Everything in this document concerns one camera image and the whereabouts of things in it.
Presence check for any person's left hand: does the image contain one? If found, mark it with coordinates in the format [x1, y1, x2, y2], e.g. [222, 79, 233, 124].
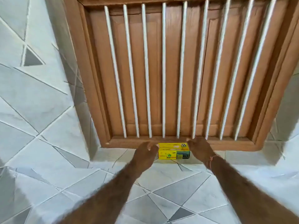
[130, 141, 160, 176]

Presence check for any person's right hand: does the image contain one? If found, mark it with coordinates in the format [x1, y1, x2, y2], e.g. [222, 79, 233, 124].
[186, 137, 218, 170]

